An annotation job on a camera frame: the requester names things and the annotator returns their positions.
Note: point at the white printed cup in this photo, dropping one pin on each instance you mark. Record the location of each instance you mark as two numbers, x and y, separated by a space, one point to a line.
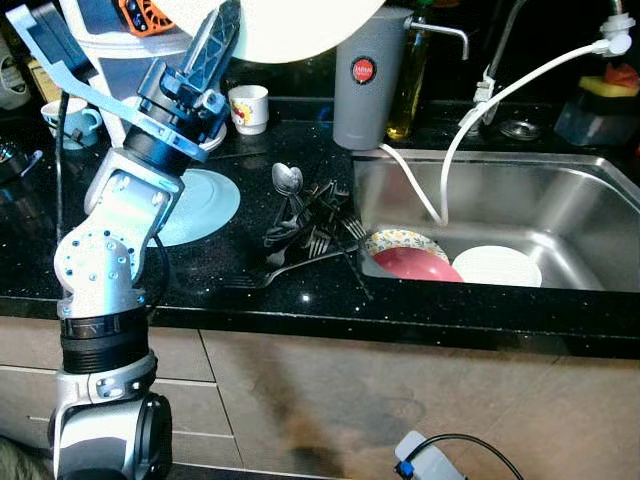
249 110

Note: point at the yellow oil bottle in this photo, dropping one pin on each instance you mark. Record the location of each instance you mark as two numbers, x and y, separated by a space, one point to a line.
408 95

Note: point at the white labelled bottle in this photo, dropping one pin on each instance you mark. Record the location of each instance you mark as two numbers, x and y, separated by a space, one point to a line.
12 80

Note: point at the brown base cabinet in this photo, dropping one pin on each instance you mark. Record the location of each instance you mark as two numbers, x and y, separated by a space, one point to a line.
350 400

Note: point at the round metal drain cap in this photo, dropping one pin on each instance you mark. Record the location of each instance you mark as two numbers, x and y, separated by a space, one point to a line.
522 129

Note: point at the grey water filter with spout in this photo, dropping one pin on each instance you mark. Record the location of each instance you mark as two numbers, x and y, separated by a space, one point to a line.
362 105

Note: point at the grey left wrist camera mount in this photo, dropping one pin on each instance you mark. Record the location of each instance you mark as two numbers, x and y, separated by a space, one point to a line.
90 95

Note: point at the orange plastic gadget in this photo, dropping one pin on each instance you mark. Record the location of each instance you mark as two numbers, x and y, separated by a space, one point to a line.
138 14

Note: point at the blue mug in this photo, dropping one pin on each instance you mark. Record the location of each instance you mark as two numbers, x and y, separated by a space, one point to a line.
75 125

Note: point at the stainless steel sink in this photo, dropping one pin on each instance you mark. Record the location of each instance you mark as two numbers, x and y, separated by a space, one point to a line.
560 200

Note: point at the yellow carton box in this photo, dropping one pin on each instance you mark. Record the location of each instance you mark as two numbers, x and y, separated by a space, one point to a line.
42 80

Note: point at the black sponge holder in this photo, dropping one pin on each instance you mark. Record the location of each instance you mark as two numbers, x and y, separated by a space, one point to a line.
595 122

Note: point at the white bowl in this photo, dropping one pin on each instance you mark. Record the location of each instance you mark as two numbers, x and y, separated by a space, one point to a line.
497 267

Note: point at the steel fork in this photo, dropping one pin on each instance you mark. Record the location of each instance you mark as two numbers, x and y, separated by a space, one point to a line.
317 244
300 262
353 228

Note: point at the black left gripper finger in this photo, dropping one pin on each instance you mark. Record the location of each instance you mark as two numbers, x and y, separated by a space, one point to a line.
212 50

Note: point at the lemon print plate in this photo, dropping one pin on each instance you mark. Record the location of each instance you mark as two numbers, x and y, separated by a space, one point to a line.
400 240

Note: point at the steel spoon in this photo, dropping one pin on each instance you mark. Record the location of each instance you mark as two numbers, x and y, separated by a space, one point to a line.
287 178

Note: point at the olive camouflage cloth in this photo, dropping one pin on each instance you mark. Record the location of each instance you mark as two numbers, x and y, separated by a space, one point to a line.
25 462

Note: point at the dark metal kitchen faucet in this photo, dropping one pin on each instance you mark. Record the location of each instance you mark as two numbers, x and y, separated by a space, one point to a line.
503 45

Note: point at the white tap fitting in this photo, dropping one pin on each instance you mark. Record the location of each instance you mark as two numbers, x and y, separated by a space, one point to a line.
617 38

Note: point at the light blue plate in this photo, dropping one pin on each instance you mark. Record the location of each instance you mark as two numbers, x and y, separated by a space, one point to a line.
205 205

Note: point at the white stacked plastic container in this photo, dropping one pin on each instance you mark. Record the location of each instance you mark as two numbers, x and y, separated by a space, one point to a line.
100 50

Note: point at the yellow sponge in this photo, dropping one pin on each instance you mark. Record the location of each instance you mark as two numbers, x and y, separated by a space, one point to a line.
605 87

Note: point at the cream white plate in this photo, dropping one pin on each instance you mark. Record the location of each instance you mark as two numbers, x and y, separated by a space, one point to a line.
300 25

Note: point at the black chopstick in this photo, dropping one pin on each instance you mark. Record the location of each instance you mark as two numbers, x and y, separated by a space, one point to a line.
352 245

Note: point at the pink plate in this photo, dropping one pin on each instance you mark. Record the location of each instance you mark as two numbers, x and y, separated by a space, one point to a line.
420 265

